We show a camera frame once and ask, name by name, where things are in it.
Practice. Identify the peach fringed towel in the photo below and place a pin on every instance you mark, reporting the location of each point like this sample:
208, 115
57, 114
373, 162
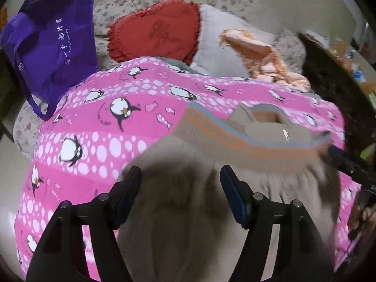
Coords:
262, 61

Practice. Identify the white pillow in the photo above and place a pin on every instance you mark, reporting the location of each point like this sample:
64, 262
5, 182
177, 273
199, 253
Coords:
211, 58

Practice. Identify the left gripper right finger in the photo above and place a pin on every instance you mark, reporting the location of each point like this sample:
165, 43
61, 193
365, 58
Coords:
301, 253

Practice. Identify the dark carved wooden headboard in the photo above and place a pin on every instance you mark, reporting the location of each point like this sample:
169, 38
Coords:
331, 81

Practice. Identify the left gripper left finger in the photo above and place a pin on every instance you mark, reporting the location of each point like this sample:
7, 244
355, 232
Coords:
60, 253

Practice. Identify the red heart cushion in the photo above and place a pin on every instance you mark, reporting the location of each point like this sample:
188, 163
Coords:
169, 29

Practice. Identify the pink penguin blanket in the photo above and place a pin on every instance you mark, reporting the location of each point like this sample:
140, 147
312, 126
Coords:
87, 146

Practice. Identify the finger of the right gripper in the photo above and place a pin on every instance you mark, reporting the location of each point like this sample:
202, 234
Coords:
341, 161

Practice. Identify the khaki jacket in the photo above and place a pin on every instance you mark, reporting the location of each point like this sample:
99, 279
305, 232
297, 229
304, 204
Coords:
190, 218

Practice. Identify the purple tote bag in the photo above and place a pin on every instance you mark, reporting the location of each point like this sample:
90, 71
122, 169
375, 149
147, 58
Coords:
50, 44

